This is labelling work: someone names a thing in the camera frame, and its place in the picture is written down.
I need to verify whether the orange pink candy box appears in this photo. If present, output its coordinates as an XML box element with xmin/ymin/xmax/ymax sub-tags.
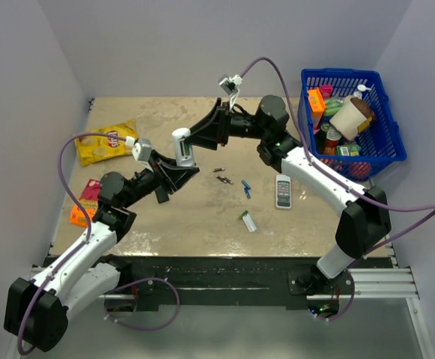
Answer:
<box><xmin>70</xmin><ymin>179</ymin><xmax>100</xmax><ymax>227</ymax></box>

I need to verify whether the green battery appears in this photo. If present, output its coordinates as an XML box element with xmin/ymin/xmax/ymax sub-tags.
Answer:
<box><xmin>183</xmin><ymin>144</ymin><xmax>190</xmax><ymax>157</ymax></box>
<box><xmin>238</xmin><ymin>210</ymin><xmax>248</xmax><ymax>220</ymax></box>

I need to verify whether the green box in basket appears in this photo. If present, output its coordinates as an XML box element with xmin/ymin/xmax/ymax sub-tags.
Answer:
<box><xmin>335</xmin><ymin>144</ymin><xmax>361</xmax><ymax>157</ymax></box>

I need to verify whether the aluminium rail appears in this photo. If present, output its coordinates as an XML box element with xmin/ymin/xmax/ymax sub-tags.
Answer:
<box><xmin>29</xmin><ymin>264</ymin><xmax>422</xmax><ymax>300</ymax></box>

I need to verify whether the blue plastic basket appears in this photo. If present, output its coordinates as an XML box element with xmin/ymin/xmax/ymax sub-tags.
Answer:
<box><xmin>298</xmin><ymin>68</ymin><xmax>407</xmax><ymax>182</ymax></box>

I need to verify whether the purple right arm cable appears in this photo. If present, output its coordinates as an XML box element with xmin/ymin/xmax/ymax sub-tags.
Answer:
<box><xmin>239</xmin><ymin>56</ymin><xmax>435</xmax><ymax>270</ymax></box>

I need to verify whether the grey buttoned remote control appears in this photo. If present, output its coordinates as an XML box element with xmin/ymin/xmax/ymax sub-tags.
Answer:
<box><xmin>275</xmin><ymin>174</ymin><xmax>292</xmax><ymax>210</ymax></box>

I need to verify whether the orange box in basket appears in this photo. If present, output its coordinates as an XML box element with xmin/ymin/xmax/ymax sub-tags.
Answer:
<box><xmin>308</xmin><ymin>88</ymin><xmax>326</xmax><ymax>129</ymax></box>

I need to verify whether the yellow Lays chips bag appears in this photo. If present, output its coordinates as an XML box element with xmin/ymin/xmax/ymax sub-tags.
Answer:
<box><xmin>75</xmin><ymin>119</ymin><xmax>138</xmax><ymax>166</ymax></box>

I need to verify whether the white pump bottle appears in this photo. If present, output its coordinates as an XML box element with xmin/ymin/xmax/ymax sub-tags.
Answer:
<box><xmin>353</xmin><ymin>84</ymin><xmax>371</xmax><ymax>99</ymax></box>

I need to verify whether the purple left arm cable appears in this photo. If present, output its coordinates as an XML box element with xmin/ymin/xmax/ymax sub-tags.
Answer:
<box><xmin>16</xmin><ymin>132</ymin><xmax>136</xmax><ymax>356</ymax></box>

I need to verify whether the red can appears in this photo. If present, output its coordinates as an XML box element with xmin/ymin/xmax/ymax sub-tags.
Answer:
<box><xmin>320</xmin><ymin>126</ymin><xmax>342</xmax><ymax>156</ymax></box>

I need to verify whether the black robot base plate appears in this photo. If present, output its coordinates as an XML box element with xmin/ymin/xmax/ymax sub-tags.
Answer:
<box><xmin>78</xmin><ymin>255</ymin><xmax>356</xmax><ymax>313</ymax></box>

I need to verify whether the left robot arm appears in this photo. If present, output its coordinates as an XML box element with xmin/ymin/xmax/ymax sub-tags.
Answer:
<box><xmin>4</xmin><ymin>147</ymin><xmax>199</xmax><ymax>355</ymax></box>

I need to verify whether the white remote control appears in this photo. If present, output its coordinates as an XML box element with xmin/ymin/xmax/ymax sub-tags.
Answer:
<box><xmin>171</xmin><ymin>128</ymin><xmax>195</xmax><ymax>167</ymax></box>

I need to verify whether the white battery cover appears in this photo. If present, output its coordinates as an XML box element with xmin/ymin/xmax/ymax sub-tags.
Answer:
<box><xmin>242</xmin><ymin>214</ymin><xmax>257</xmax><ymax>233</ymax></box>

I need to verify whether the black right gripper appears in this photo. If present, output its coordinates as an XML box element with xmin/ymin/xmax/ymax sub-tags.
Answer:
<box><xmin>185</xmin><ymin>99</ymin><xmax>269</xmax><ymax>151</ymax></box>

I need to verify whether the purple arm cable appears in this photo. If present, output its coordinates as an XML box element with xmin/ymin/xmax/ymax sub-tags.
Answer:
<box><xmin>239</xmin><ymin>56</ymin><xmax>435</xmax><ymax>270</ymax></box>
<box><xmin>16</xmin><ymin>132</ymin><xmax>136</xmax><ymax>356</ymax></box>

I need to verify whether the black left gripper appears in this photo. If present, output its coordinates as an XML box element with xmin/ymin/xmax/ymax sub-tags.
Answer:
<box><xmin>122</xmin><ymin>150</ymin><xmax>199</xmax><ymax>209</ymax></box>

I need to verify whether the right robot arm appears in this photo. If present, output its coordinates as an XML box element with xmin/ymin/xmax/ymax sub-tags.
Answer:
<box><xmin>177</xmin><ymin>95</ymin><xmax>391</xmax><ymax>294</ymax></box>

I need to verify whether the black remote control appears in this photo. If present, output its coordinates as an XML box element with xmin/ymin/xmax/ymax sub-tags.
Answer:
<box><xmin>155</xmin><ymin>187</ymin><xmax>169</xmax><ymax>204</ymax></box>

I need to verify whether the paper cup with brown lid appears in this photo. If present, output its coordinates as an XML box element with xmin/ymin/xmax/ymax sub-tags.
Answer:
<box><xmin>329</xmin><ymin>96</ymin><xmax>377</xmax><ymax>141</ymax></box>

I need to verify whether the pink box in basket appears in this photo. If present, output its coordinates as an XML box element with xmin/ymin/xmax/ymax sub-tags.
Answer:
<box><xmin>319</xmin><ymin>85</ymin><xmax>333</xmax><ymax>99</ymax></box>

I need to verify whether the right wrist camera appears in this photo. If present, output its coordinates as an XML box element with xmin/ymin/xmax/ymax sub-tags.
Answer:
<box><xmin>219</xmin><ymin>74</ymin><xmax>243</xmax><ymax>109</ymax></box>

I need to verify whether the green bottle in basket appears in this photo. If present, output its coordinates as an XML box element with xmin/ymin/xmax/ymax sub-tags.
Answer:
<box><xmin>323</xmin><ymin>97</ymin><xmax>343</xmax><ymax>117</ymax></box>

